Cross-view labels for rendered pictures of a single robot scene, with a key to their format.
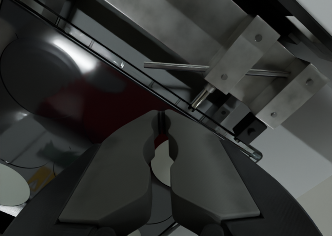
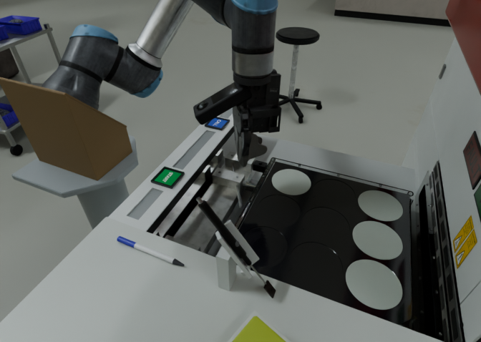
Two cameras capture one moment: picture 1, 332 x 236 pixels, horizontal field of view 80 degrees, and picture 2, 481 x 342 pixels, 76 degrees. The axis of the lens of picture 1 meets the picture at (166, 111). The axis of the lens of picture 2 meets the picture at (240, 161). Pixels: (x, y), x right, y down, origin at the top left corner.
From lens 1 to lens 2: 0.62 m
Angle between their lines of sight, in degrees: 53
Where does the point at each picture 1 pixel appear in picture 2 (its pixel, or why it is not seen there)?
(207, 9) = (213, 194)
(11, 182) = (363, 272)
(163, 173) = (302, 188)
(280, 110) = not seen: hidden behind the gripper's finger
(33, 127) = (299, 252)
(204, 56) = (232, 191)
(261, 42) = (220, 171)
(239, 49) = (225, 175)
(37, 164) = (332, 252)
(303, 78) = (230, 157)
